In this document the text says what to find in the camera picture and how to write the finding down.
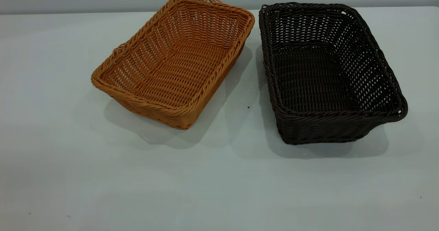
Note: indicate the light brown wicker basket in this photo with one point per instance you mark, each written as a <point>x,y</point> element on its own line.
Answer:
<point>171,69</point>

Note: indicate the dark brown wicker basket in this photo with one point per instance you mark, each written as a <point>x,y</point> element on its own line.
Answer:
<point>308,80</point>

